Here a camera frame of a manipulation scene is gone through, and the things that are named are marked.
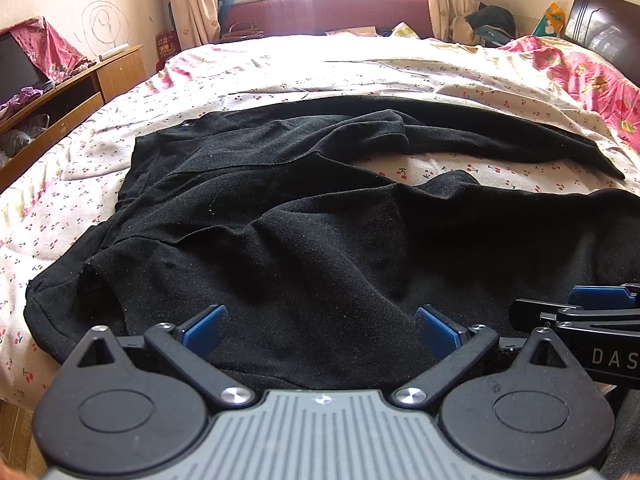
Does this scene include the colourful bag by headboard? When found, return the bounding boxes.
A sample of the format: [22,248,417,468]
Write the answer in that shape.
[533,2,566,37]

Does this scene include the dark wooden headboard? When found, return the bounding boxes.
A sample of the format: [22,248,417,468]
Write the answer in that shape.
[563,0,640,86]

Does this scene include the brown handbag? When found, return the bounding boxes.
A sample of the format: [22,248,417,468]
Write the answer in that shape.
[219,21,265,44]

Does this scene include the cherry print bed sheet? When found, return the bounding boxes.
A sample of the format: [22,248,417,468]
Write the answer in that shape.
[1,35,639,408]

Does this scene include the pink floral quilt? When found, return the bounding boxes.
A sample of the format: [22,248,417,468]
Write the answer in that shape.
[500,36,640,154]

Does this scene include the pink cloth on television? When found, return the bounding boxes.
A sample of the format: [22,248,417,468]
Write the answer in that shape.
[6,16,90,84]

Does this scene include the wooden tv cabinet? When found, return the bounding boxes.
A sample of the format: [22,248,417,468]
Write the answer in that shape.
[1,44,145,192]

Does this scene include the black television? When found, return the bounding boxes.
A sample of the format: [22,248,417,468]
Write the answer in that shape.
[0,32,48,104]

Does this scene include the black pants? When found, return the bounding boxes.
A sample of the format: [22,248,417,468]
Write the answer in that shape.
[24,96,639,391]

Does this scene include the dark clothes pile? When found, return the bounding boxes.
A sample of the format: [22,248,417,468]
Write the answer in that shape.
[465,4,516,48]

